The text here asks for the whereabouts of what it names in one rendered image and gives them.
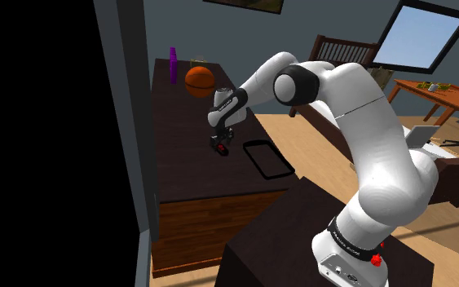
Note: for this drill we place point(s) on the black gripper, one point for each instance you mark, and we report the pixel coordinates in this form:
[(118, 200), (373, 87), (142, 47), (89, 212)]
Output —
[(220, 137)]

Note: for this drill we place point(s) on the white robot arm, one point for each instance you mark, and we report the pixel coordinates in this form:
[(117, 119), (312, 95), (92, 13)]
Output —
[(376, 151)]

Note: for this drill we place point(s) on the small red object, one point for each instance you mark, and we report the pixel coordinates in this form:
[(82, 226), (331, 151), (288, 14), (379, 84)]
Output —
[(222, 148)]

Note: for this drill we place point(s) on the black rectangular tray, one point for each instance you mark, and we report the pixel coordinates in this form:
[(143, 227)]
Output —
[(249, 148)]

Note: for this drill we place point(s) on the dark wooden chest of drawers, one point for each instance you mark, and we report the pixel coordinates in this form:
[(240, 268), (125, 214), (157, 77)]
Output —
[(189, 159)]

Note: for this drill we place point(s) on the orange basketball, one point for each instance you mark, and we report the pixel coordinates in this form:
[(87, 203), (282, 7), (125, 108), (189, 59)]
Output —
[(199, 82)]

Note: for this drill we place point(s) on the small olive box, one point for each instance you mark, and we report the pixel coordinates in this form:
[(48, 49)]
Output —
[(195, 62)]

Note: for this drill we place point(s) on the purple bottle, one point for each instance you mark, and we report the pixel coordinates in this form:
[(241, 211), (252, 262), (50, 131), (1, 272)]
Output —
[(173, 65)]

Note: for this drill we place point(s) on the dark robot stand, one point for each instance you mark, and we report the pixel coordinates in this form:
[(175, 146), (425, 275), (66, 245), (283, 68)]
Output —
[(276, 234)]

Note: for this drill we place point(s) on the black framed window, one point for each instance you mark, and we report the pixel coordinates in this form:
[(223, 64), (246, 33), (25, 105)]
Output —
[(422, 37)]

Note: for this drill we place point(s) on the orange wooden table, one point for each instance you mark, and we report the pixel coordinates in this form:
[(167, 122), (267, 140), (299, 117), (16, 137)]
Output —
[(449, 97)]

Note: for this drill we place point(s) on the dark framed wall picture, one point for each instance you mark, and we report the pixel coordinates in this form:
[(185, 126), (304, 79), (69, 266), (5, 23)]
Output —
[(253, 4)]

